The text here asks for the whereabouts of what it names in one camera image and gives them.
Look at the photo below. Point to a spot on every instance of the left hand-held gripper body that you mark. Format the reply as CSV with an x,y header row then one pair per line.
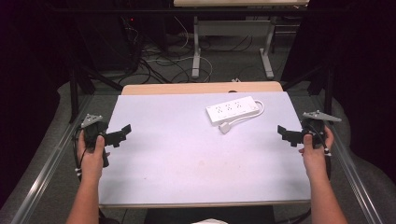
x,y
92,132

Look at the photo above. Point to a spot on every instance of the white power strip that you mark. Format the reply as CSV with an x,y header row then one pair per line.
x,y
233,109

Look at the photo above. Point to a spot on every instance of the black computer tower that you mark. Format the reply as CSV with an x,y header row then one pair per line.
x,y
109,40

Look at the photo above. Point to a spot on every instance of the white cloth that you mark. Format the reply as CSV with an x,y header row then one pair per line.
x,y
209,221

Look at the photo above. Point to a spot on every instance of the white table mat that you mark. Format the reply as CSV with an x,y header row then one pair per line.
x,y
193,155

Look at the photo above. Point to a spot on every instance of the person's right hand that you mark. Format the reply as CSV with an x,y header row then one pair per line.
x,y
314,155

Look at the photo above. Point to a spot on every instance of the black metal stand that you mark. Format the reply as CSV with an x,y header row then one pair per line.
x,y
328,90
74,93

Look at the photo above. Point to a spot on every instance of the white power plug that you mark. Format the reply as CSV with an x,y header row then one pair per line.
x,y
224,128

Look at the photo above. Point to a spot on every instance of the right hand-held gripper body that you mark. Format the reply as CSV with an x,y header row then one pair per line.
x,y
313,127

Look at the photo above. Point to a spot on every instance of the person's left hand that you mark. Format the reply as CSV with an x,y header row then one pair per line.
x,y
91,160

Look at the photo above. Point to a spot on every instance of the white-legged desk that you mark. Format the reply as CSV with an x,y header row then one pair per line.
x,y
233,28

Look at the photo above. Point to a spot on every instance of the metal floor rail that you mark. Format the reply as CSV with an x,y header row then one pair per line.
x,y
351,174
49,165

